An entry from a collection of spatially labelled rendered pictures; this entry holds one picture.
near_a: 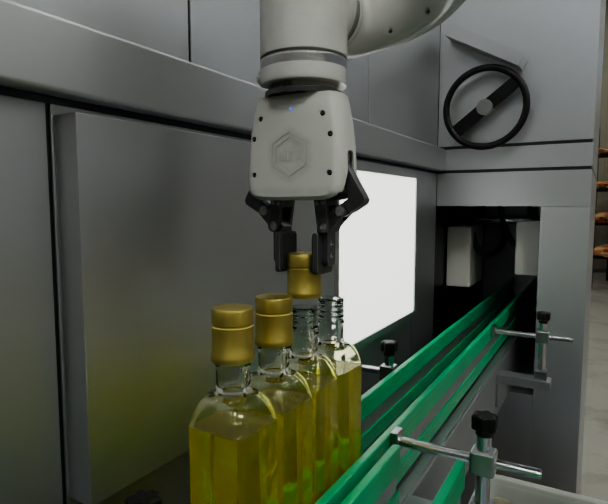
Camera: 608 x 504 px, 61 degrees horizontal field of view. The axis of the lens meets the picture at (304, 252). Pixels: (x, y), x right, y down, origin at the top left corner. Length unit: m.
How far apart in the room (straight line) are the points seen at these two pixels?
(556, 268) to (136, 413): 1.13
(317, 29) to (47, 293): 0.33
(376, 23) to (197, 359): 0.40
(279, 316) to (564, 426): 1.16
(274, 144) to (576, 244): 1.05
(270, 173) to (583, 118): 1.05
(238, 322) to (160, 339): 0.15
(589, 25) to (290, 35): 1.08
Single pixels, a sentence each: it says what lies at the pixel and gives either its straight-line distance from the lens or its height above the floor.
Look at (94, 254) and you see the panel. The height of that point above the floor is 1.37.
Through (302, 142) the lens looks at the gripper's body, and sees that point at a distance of 0.49.
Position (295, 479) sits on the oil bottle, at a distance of 0.50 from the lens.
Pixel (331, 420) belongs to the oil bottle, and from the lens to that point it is 0.55.
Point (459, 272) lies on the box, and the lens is 1.60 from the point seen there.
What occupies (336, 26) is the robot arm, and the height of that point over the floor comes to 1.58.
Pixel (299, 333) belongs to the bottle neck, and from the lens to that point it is 0.52.
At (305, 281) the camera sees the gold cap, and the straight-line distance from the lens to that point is 0.50.
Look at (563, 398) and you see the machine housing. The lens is 1.51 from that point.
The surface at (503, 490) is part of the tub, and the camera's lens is 0.89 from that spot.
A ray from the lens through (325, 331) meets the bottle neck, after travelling 0.57.
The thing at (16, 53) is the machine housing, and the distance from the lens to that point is 0.46.
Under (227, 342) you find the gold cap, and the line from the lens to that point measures 0.41.
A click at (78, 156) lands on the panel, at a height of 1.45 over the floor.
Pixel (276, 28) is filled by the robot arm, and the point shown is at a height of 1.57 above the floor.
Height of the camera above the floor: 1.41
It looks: 5 degrees down
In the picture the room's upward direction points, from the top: straight up
